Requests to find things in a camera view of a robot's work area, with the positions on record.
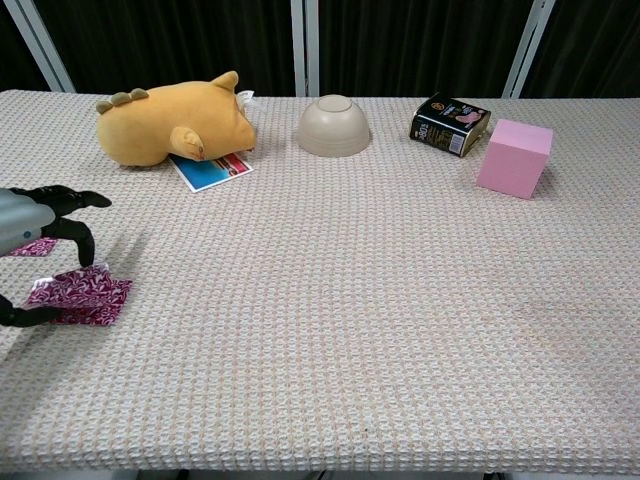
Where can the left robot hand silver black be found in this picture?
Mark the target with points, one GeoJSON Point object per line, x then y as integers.
{"type": "Point", "coordinates": [25, 220]}

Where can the red patterned cloth pouch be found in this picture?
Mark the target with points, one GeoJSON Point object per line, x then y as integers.
{"type": "Point", "coordinates": [70, 290]}

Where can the black pleated curtain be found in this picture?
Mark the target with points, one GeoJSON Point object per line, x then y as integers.
{"type": "Point", "coordinates": [17, 65]}
{"type": "Point", "coordinates": [590, 45]}
{"type": "Point", "coordinates": [415, 45]}
{"type": "Point", "coordinates": [175, 35]}

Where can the yellow plush toy animal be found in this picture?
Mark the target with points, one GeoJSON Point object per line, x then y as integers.
{"type": "Point", "coordinates": [150, 125]}

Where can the blue red postcard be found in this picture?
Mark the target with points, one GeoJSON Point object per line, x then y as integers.
{"type": "Point", "coordinates": [215, 172]}

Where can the beige waffle tablecloth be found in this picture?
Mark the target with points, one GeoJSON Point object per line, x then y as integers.
{"type": "Point", "coordinates": [320, 300]}

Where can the beige upturned bowl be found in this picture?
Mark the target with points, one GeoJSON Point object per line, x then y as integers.
{"type": "Point", "coordinates": [332, 130]}

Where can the black tin can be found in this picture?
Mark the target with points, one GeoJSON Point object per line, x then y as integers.
{"type": "Point", "coordinates": [445, 127]}

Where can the pink cube block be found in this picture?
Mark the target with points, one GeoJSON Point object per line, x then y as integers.
{"type": "Point", "coordinates": [510, 165]}

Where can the white metal frame post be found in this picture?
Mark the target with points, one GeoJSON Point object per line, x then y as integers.
{"type": "Point", "coordinates": [37, 42]}
{"type": "Point", "coordinates": [525, 50]}
{"type": "Point", "coordinates": [305, 45]}

